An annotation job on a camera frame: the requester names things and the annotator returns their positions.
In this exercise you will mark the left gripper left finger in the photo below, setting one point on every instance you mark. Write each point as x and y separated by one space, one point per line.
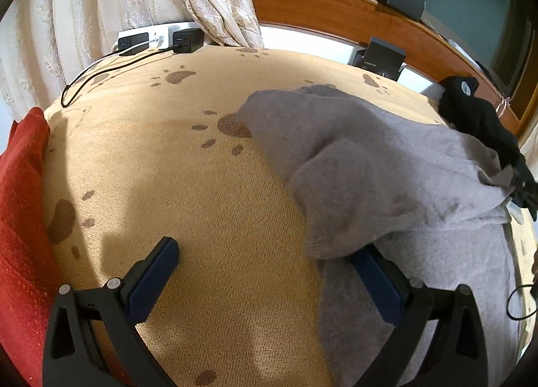
72 355

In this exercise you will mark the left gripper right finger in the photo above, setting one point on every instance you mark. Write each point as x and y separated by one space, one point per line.
456 355

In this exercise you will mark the grey knit sweater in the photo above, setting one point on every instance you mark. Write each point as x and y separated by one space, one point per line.
432 199

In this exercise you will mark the red knit garment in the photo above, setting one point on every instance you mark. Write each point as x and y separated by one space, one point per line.
47 171

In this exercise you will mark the black knit garment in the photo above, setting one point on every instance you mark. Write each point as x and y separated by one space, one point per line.
477 117

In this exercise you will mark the pink ribbon loop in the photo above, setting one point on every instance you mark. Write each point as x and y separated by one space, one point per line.
503 105

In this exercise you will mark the black power adapter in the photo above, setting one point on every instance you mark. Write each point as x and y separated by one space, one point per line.
133 44
187 41

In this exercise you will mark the black box behind bed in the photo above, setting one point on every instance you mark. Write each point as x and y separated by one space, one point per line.
380 57

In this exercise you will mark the white power strip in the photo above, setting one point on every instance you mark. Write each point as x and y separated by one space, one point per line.
155 36

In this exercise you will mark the left cream curtain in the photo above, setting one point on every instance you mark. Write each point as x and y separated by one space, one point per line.
45 43

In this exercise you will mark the wooden window sill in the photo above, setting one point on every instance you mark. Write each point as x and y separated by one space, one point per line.
358 21

